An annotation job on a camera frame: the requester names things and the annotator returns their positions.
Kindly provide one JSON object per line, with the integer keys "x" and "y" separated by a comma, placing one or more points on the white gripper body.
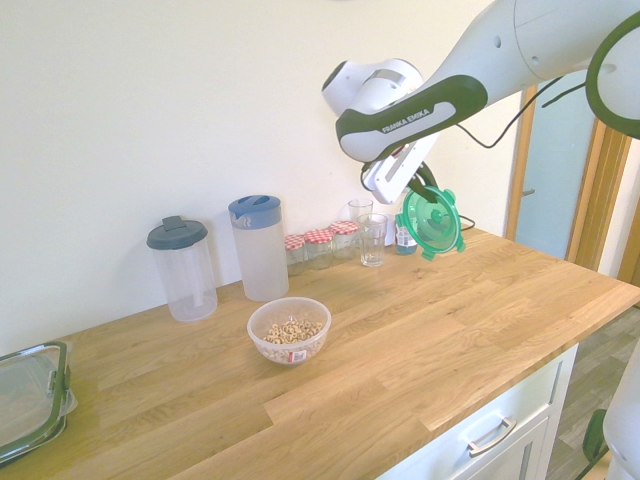
{"x": 395, "y": 175}

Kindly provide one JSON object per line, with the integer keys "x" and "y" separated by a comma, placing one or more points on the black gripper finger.
{"x": 429, "y": 179}
{"x": 419, "y": 191}

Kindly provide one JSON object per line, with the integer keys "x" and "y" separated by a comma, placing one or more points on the green round container lid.
{"x": 440, "y": 235}

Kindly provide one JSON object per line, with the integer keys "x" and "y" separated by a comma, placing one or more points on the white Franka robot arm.
{"x": 360, "y": 85}

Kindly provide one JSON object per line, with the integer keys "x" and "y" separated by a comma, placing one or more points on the glass jar red checkered lid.
{"x": 318, "y": 250}
{"x": 342, "y": 242}
{"x": 295, "y": 255}

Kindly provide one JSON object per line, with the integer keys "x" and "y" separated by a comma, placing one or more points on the clear pitcher blue lid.
{"x": 262, "y": 260}

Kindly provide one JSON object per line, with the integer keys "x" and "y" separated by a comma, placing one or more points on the clear plastic food bowl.
{"x": 265, "y": 345}

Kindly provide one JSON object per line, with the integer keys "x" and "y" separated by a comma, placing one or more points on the clear pitcher dark grey lid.
{"x": 185, "y": 280}

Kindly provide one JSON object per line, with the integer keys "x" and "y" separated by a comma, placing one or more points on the glass container green clip lid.
{"x": 25, "y": 395}

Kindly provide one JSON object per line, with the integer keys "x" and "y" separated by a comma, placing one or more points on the small bottle blue liquid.
{"x": 404, "y": 245}

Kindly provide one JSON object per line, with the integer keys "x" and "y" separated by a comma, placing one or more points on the frosted glass door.
{"x": 555, "y": 175}

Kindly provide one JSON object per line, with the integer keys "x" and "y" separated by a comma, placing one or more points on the cereal rings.
{"x": 292, "y": 332}

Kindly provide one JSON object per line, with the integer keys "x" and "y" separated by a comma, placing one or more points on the white kitchen cabinet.
{"x": 505, "y": 400}

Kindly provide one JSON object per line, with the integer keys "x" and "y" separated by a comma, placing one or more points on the dark green curved object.
{"x": 594, "y": 435}

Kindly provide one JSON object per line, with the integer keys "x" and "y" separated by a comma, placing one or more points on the wooden door frame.
{"x": 522, "y": 165}

